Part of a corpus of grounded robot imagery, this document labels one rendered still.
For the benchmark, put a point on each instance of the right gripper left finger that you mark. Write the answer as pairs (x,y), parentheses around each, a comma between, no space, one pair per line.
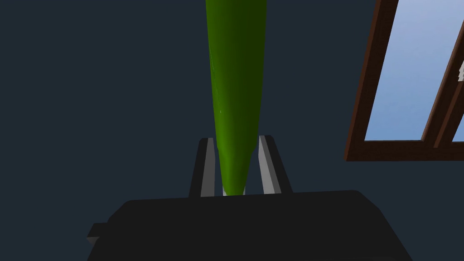
(203,170)

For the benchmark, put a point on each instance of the green tapered bottle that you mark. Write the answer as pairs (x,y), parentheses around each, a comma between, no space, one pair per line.
(235,90)

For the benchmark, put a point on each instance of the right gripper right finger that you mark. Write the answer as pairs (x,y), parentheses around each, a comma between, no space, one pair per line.
(272,170)

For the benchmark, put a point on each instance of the brown framed window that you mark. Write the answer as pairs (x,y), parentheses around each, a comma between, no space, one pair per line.
(366,119)

